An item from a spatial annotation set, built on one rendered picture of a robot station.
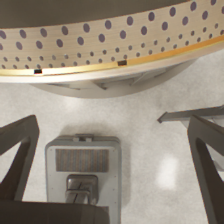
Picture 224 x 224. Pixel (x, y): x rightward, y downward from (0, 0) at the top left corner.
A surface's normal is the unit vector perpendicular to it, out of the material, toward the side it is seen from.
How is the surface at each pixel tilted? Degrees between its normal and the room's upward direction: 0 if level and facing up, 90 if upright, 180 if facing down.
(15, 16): 62
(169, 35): 43
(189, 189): 0
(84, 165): 0
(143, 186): 0
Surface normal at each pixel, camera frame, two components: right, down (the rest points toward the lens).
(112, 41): 0.08, 0.73
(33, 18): 0.03, 0.91
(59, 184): -0.02, 0.07
